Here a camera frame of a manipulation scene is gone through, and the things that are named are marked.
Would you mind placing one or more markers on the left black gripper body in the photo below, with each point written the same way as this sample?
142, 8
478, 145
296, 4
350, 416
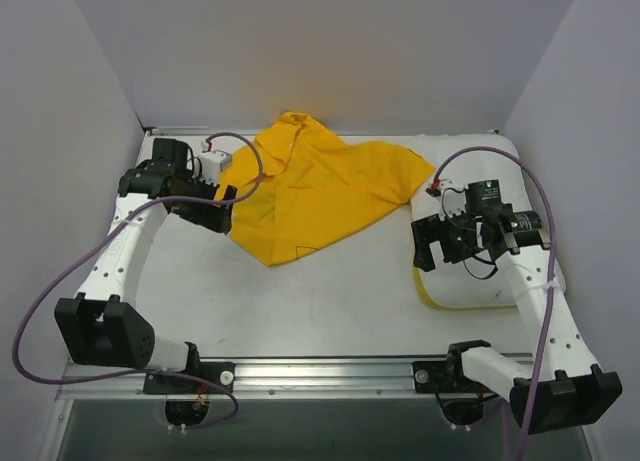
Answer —
201, 207

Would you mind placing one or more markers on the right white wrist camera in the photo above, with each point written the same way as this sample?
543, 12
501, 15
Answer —
445, 200

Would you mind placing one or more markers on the yellow pillowcase with print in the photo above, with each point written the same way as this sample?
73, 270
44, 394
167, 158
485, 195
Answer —
303, 188

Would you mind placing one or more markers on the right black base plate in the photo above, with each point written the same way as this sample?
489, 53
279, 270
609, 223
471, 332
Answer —
431, 376

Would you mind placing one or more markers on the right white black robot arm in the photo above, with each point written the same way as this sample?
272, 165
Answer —
566, 386

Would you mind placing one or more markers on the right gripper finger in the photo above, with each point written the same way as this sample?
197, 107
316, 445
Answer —
421, 230
423, 257

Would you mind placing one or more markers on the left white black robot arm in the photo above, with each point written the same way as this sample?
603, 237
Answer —
100, 324

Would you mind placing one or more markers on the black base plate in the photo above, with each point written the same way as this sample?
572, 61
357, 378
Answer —
431, 376
208, 378

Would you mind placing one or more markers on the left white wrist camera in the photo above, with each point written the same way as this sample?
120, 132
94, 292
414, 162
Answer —
215, 162

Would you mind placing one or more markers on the white pillow with yellow edge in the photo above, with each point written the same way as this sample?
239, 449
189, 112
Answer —
469, 285

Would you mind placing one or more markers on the aluminium front rail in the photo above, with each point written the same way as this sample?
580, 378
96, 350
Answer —
359, 377

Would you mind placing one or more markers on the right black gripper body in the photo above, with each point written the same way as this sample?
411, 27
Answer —
445, 240

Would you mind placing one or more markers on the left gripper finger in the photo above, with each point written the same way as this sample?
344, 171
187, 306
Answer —
222, 220
225, 192

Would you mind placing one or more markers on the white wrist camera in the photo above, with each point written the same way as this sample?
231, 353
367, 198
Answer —
445, 200
215, 162

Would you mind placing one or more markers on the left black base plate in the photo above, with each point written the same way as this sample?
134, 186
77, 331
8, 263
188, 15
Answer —
208, 378

